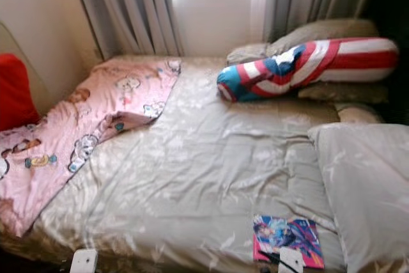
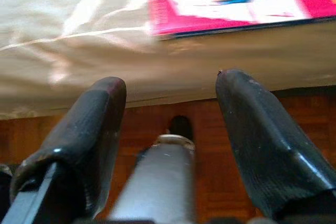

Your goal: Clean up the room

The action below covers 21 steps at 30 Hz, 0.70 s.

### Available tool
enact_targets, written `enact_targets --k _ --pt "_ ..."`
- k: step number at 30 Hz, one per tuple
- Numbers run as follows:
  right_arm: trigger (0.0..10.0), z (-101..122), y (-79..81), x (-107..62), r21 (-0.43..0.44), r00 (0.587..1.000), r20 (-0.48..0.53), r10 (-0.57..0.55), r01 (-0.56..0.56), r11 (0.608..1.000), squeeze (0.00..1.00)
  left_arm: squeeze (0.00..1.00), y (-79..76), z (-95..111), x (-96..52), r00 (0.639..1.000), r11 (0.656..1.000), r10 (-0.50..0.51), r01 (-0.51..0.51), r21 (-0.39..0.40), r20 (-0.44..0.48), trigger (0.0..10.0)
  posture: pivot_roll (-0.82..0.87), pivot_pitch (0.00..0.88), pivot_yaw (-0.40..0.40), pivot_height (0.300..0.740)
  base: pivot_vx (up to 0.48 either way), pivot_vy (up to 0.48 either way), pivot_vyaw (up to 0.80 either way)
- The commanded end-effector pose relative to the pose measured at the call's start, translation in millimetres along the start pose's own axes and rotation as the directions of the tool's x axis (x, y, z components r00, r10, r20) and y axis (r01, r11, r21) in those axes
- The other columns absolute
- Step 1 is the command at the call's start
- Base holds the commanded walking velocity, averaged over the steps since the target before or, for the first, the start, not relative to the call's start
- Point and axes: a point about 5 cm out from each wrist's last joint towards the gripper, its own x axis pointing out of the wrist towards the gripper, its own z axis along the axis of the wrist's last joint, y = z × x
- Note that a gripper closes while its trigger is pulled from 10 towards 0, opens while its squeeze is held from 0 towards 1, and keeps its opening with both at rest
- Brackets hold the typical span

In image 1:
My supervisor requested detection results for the grey beige plump pillow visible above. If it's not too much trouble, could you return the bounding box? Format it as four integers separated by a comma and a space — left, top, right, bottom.
226, 19, 378, 66

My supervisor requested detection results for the large beige floral pillow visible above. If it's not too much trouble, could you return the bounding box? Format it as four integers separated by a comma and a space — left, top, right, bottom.
308, 123, 409, 273

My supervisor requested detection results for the flat beige floral pillow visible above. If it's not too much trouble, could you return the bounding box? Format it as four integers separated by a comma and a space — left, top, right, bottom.
297, 81, 390, 104

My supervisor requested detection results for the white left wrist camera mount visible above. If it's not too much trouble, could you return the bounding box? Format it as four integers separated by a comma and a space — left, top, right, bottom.
70, 249, 98, 273

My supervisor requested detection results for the colourful comic book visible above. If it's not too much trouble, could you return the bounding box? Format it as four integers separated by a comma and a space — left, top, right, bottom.
252, 214, 325, 269

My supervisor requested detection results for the red white blue striped bolster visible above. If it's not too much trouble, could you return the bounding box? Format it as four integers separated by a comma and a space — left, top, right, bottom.
216, 36, 399, 102

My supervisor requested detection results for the small beige cushion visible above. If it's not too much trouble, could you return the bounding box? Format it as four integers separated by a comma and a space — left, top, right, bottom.
336, 102, 384, 125

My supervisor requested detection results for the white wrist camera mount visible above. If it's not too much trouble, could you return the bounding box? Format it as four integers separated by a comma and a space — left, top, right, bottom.
70, 249, 98, 273
278, 247, 304, 273

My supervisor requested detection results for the bed with beige floral sheet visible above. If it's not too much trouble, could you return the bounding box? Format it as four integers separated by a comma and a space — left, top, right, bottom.
0, 54, 409, 273

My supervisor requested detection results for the pink cartoon blanket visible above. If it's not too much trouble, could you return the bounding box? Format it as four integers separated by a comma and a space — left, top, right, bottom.
0, 59, 181, 237

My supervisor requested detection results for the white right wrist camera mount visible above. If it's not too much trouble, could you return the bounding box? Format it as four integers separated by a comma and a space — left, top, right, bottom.
278, 247, 304, 273

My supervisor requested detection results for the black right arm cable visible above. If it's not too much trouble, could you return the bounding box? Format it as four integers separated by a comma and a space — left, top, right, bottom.
262, 251, 301, 273

